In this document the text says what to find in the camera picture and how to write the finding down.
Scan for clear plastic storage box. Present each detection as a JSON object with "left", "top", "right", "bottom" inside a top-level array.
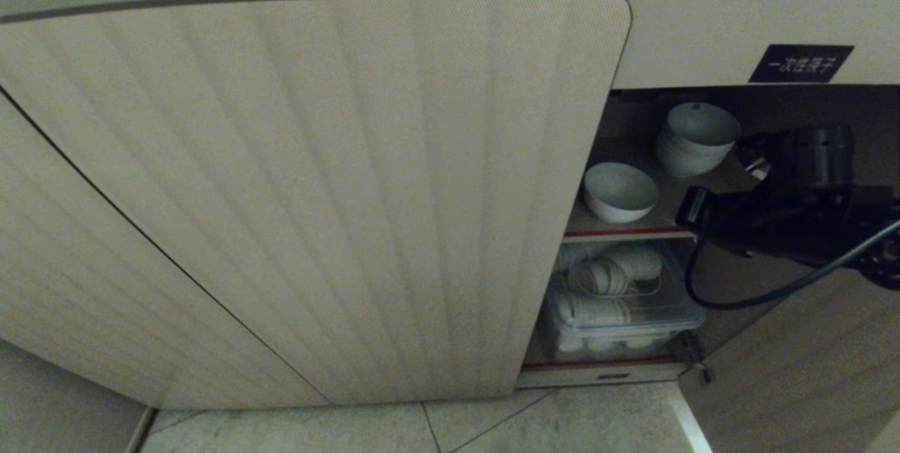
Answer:
[{"left": 537, "top": 241, "right": 707, "bottom": 363}]

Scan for black cable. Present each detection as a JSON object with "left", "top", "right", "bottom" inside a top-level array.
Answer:
[{"left": 685, "top": 217, "right": 900, "bottom": 312}]

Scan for white shelf with red edge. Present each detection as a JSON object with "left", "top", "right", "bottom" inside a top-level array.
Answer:
[
  {"left": 517, "top": 355, "right": 688, "bottom": 390},
  {"left": 564, "top": 155, "right": 698, "bottom": 242}
]

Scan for beige ribbed cabinet door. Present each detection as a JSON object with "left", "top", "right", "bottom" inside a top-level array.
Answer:
[
  {"left": 0, "top": 0, "right": 633, "bottom": 407},
  {"left": 0, "top": 86, "right": 333, "bottom": 411}
]

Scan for metal door hinge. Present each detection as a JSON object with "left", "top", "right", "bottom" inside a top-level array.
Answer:
[{"left": 677, "top": 331, "right": 714, "bottom": 384}]

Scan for beige cabinet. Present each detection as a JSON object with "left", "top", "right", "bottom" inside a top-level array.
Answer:
[{"left": 0, "top": 0, "right": 900, "bottom": 392}]

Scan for stack of white bowls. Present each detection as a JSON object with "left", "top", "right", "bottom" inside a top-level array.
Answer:
[
  {"left": 603, "top": 245, "right": 664, "bottom": 282},
  {"left": 554, "top": 291, "right": 632, "bottom": 328},
  {"left": 567, "top": 258, "right": 630, "bottom": 298},
  {"left": 655, "top": 102, "right": 743, "bottom": 179}
]

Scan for white ceramic bowl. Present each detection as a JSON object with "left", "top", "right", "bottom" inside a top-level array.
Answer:
[{"left": 581, "top": 161, "right": 660, "bottom": 224}]

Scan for wood grain cabinet door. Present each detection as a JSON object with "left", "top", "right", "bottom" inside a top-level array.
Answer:
[{"left": 677, "top": 264, "right": 900, "bottom": 453}]

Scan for black label sign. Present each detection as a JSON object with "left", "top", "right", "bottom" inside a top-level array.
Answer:
[{"left": 748, "top": 44, "right": 856, "bottom": 84}]

